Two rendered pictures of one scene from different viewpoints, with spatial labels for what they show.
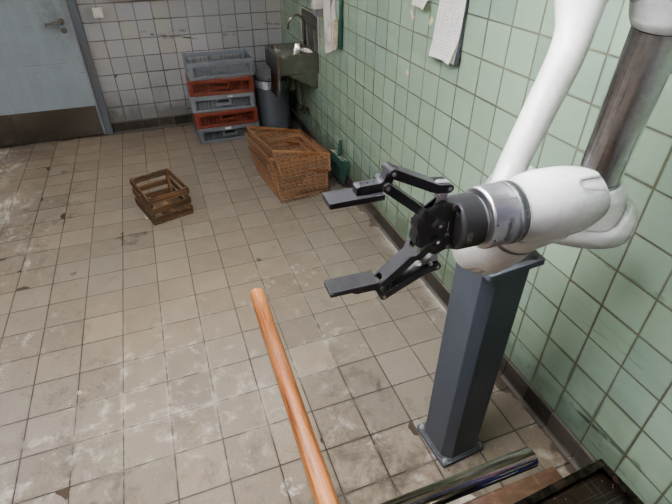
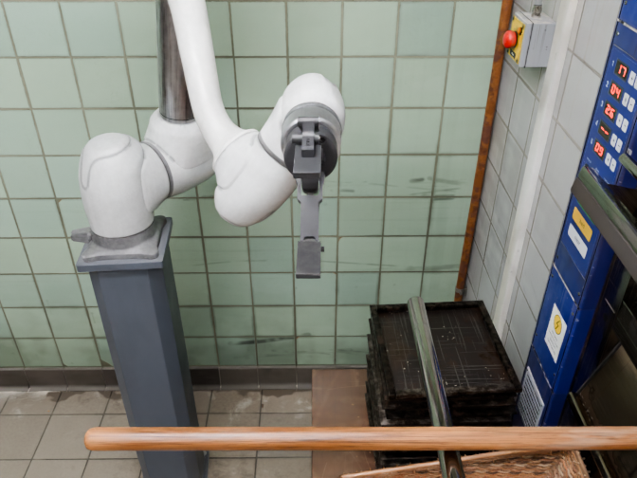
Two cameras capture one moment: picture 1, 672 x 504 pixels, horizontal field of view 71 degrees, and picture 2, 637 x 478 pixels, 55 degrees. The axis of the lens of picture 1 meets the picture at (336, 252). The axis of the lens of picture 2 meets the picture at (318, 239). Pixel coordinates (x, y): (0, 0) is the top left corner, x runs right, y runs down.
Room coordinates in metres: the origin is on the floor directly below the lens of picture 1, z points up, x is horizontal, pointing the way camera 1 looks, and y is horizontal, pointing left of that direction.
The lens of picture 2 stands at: (0.28, 0.56, 1.87)
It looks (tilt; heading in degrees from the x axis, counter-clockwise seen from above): 34 degrees down; 290
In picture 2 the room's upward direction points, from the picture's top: straight up
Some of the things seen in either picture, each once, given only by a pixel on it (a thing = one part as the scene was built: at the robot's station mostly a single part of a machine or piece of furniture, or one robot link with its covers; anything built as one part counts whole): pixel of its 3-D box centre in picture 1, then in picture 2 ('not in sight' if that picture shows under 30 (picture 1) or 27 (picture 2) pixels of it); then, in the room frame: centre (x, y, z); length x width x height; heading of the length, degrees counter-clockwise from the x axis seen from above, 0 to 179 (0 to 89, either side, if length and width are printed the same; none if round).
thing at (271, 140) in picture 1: (287, 148); not in sight; (3.48, 0.38, 0.32); 0.56 x 0.49 x 0.28; 28
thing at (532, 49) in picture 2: not in sight; (530, 39); (0.30, -0.96, 1.46); 0.10 x 0.07 x 0.10; 110
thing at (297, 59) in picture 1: (291, 69); not in sight; (4.29, 0.39, 0.71); 0.47 x 0.36 x 0.91; 20
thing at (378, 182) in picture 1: (374, 179); (308, 136); (0.51, -0.05, 1.57); 0.05 x 0.01 x 0.03; 109
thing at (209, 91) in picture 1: (219, 80); not in sight; (4.59, 1.11, 0.53); 0.60 x 0.40 x 0.16; 107
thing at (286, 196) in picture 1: (287, 169); not in sight; (3.49, 0.39, 0.14); 0.56 x 0.49 x 0.28; 26
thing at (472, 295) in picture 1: (468, 359); (155, 377); (1.17, -0.49, 0.50); 0.21 x 0.21 x 1.00; 24
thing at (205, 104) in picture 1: (220, 96); not in sight; (4.59, 1.12, 0.38); 0.60 x 0.40 x 0.16; 108
